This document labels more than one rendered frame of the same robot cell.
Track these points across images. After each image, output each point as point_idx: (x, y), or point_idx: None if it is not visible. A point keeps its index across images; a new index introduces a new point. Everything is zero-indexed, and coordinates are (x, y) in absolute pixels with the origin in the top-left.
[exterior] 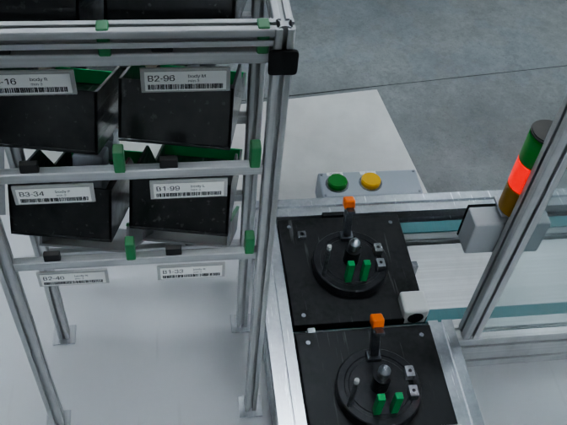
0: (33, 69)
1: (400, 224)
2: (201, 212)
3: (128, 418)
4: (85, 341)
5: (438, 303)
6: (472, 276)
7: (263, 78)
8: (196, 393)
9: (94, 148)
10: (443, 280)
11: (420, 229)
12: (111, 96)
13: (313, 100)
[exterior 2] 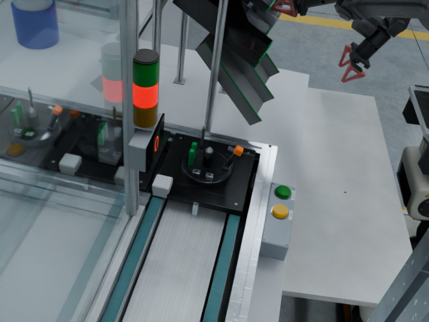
0: (366, 45)
1: (232, 209)
2: None
3: (170, 99)
4: (218, 95)
5: (168, 223)
6: (181, 255)
7: None
8: (171, 121)
9: None
10: (185, 235)
11: (228, 229)
12: None
13: (407, 252)
